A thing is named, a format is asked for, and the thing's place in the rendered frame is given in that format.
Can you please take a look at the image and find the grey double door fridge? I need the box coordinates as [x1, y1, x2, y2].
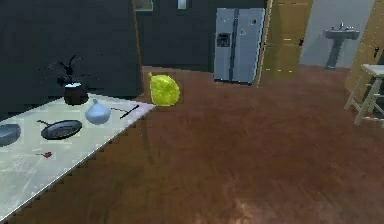
[213, 7, 266, 86]

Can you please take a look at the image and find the grey pedestal sink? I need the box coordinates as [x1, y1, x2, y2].
[322, 22, 361, 71]

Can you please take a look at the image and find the grey bowl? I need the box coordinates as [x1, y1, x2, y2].
[0, 123, 22, 148]

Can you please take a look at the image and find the black thin utensil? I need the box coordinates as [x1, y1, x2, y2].
[111, 104, 140, 120]

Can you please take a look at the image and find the pale wooden stool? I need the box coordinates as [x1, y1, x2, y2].
[344, 63, 384, 128]

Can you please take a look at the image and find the wooden room door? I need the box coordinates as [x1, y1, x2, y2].
[255, 0, 314, 87]
[344, 0, 384, 100]

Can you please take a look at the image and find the black frying pan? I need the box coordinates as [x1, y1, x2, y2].
[36, 119, 83, 141]

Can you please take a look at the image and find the white dining table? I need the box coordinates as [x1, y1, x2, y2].
[0, 93, 157, 223]

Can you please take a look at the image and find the pale blue vase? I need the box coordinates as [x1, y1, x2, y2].
[84, 98, 112, 126]

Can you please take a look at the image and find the dark potted house plant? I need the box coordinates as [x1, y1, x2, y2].
[48, 54, 90, 107]

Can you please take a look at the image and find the framed wall picture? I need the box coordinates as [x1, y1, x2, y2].
[133, 0, 154, 12]

